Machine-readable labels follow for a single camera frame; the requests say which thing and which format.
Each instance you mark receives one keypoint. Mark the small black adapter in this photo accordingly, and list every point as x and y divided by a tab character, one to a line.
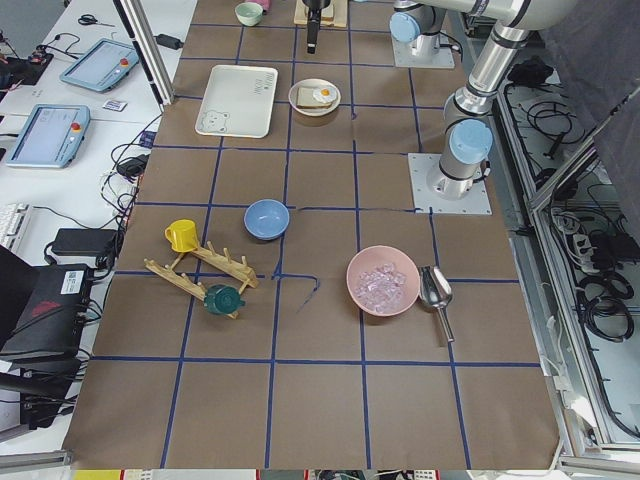
168	41

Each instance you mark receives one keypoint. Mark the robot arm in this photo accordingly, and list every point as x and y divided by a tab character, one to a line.
468	138
410	21

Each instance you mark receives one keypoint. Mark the aluminium frame post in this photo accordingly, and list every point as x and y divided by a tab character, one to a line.
135	22

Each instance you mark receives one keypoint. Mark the metal scoop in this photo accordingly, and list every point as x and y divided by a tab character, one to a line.
436	292

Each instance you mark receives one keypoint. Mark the blue bowl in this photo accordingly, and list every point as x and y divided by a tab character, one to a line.
266	219

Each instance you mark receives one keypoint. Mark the white round plate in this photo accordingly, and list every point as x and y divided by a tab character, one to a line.
313	82

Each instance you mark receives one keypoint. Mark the bread slice on plate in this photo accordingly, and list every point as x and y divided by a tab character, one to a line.
305	100

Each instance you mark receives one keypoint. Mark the upper teach pendant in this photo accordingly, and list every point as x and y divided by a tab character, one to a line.
102	67

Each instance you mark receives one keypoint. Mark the wooden cutting board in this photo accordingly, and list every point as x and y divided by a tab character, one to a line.
336	17

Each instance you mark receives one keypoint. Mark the pink bowl with ice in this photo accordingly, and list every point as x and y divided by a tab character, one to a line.
383	280

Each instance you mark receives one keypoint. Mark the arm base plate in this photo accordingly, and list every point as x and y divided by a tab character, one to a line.
434	192
426	52

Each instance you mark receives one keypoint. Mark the black power adapter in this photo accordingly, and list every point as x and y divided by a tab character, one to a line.
95	243

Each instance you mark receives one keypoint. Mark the white keyboard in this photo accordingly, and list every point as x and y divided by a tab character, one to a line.
15	218

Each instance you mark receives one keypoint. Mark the yellow cup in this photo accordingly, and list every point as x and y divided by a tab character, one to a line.
182	235

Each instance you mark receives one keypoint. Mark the pink cloth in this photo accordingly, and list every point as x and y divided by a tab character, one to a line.
265	4

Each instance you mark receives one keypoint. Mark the lower teach pendant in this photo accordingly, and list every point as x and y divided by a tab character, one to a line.
51	137

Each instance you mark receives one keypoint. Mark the black computer box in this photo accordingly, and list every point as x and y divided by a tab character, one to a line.
41	307

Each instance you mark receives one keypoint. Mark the fried egg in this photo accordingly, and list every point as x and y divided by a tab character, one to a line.
325	94

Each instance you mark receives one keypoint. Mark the teach pendant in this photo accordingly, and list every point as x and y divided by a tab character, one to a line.
51	137
102	67

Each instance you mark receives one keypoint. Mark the dark green cup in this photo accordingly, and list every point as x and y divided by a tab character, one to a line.
223	300

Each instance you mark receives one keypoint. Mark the green bowl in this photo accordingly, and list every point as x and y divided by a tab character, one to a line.
249	13

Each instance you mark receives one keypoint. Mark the white bear tray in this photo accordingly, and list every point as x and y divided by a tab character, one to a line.
237	102

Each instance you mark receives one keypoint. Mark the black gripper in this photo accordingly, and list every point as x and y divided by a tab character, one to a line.
313	7

